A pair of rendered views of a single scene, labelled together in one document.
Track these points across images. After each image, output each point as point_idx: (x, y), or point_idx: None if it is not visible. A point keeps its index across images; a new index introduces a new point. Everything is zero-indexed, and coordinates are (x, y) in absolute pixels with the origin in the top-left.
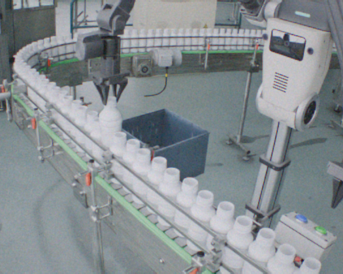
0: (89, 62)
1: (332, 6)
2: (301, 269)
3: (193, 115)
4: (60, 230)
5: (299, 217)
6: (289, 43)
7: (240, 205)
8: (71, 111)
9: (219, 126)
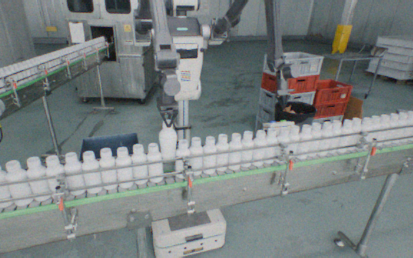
0: None
1: (277, 16)
2: (315, 129)
3: None
4: None
5: (274, 122)
6: (188, 49)
7: None
8: (105, 161)
9: (19, 155)
